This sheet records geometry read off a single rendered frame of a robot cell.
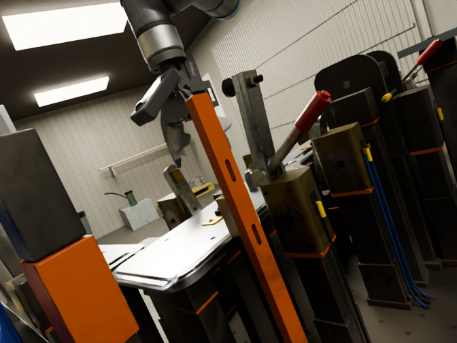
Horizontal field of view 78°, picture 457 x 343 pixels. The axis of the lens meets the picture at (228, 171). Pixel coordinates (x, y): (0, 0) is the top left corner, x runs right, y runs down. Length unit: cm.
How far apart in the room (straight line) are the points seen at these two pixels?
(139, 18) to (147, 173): 660
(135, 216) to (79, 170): 177
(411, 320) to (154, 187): 672
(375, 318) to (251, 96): 49
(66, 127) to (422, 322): 685
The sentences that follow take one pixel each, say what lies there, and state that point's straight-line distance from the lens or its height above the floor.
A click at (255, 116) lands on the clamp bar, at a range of 42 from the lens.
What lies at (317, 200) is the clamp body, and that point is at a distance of 44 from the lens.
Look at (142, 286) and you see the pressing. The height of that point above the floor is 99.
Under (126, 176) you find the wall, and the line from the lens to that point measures 701.
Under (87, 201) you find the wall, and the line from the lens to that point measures 693.
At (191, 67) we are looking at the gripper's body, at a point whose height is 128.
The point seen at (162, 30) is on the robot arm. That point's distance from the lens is 55.
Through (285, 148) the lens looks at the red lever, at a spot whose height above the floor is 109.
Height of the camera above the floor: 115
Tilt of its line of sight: 8 degrees down
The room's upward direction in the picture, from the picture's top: 22 degrees counter-clockwise
